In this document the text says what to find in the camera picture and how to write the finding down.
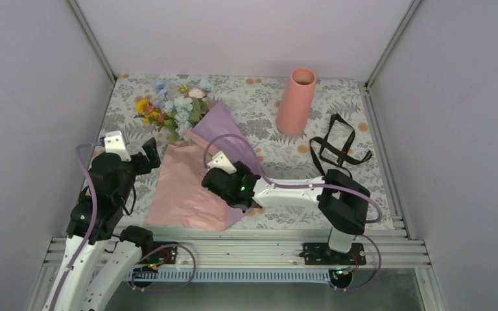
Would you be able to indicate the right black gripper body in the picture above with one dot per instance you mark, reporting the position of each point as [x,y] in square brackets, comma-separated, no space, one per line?
[242,167]

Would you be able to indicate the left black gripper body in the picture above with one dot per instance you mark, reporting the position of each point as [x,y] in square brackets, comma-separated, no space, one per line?
[144,166]

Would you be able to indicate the purple flower bouquet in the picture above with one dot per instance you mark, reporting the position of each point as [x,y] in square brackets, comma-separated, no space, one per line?
[177,115]

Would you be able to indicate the purple pink wrapping paper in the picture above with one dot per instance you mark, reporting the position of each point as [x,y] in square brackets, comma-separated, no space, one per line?
[179,199]

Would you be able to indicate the pink cylindrical vase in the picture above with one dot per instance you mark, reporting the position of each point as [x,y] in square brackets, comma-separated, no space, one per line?
[295,104]

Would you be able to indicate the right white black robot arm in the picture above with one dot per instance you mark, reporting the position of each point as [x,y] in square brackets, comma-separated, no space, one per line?
[343,202]

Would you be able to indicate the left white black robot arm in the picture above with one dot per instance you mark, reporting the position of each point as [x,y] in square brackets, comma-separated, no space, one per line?
[110,178]

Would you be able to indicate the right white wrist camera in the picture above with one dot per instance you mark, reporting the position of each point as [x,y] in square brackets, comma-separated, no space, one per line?
[221,161]

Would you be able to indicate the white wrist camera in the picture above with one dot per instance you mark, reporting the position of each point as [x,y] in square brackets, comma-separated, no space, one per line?
[221,161]
[115,142]

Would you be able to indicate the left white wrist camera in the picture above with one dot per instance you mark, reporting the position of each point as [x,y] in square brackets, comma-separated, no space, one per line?
[115,142]

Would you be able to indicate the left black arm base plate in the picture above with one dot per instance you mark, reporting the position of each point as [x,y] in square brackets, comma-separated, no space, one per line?
[163,256]

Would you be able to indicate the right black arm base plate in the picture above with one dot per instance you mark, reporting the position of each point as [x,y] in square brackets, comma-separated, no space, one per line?
[319,254]

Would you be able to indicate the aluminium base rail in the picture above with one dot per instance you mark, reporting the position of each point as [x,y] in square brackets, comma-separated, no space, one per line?
[272,255]

